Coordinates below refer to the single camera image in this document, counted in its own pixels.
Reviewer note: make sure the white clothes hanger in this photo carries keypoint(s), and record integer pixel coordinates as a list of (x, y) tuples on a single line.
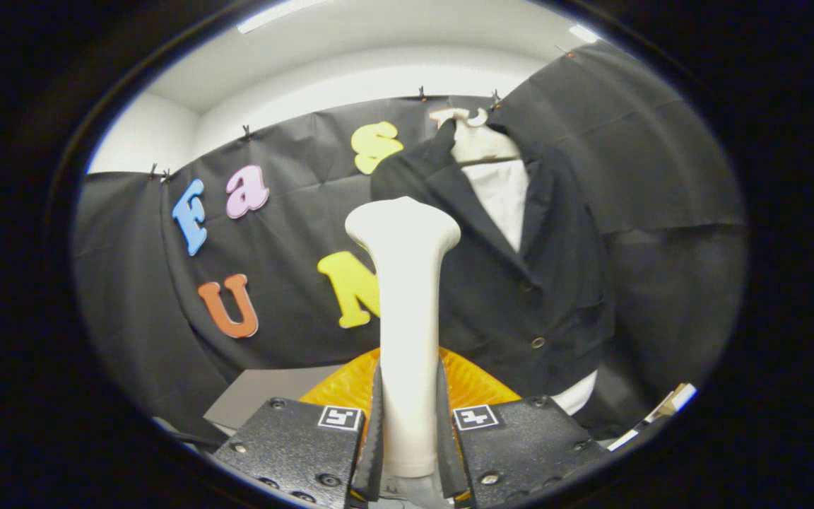
[(474, 138)]

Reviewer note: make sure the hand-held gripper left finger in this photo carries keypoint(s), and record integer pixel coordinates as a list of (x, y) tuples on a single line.
[(294, 445)]

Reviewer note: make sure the white mannequin torso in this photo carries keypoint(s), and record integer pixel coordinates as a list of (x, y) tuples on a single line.
[(502, 198)]

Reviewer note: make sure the grey cabinet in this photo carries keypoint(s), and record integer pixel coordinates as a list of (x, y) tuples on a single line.
[(266, 396)]

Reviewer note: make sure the black blazer jacket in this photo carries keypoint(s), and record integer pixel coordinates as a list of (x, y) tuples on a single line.
[(520, 297)]

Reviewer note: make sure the black backdrop cloth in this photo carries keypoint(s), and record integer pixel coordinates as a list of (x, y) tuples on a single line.
[(287, 283)]

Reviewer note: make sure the white garment steamer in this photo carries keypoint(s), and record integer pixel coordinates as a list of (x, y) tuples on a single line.
[(407, 318)]

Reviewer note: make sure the cardboard box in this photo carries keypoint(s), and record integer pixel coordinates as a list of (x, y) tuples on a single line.
[(661, 413)]

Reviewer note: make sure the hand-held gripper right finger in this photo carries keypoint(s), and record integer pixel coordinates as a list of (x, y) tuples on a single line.
[(520, 445)]

